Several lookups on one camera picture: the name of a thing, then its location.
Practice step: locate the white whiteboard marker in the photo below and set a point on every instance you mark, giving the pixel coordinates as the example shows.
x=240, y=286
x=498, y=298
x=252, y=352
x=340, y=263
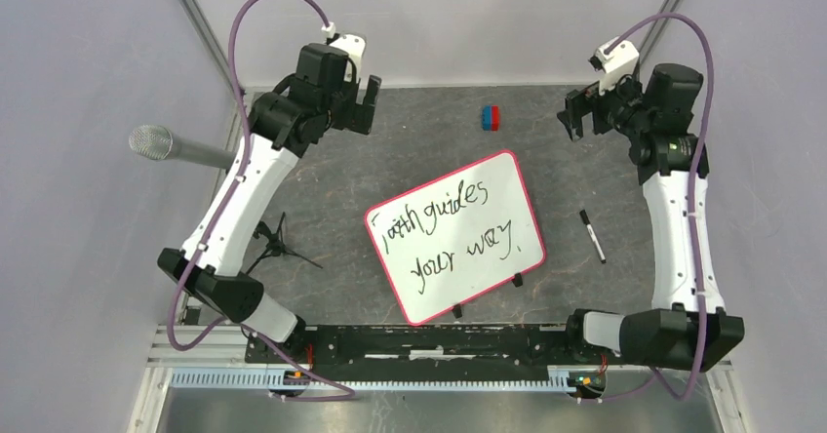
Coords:
x=593, y=236

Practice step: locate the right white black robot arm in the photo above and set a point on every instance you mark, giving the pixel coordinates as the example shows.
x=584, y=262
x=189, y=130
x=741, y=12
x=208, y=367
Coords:
x=688, y=327

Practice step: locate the black microphone stand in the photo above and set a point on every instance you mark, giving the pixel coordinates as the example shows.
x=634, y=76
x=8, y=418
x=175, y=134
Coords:
x=275, y=244

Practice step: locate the blue and red eraser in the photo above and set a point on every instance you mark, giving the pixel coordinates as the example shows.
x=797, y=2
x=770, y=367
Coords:
x=490, y=118

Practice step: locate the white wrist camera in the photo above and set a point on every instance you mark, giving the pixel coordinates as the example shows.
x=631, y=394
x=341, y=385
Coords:
x=353, y=44
x=615, y=59

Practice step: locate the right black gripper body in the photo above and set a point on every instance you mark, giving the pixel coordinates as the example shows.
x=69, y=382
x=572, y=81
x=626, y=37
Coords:
x=609, y=110

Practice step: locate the blue toothed cable rail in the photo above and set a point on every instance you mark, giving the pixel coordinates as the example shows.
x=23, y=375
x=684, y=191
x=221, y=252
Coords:
x=279, y=380

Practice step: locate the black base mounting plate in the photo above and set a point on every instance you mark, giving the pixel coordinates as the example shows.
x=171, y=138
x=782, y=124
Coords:
x=509, y=352

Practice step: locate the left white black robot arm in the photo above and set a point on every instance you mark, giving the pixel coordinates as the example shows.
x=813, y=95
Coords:
x=321, y=94

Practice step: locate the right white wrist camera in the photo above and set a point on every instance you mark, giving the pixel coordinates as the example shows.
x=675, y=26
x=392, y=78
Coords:
x=615, y=59

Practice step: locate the pink framed whiteboard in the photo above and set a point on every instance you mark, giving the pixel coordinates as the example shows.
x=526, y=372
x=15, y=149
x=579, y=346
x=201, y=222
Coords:
x=456, y=237

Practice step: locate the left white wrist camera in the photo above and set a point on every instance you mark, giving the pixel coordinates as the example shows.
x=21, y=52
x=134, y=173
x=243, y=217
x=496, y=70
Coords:
x=353, y=44

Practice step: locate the grey microphone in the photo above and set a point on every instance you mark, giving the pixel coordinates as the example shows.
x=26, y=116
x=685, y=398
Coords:
x=158, y=143

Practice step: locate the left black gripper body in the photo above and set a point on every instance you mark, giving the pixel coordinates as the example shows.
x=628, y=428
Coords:
x=345, y=111

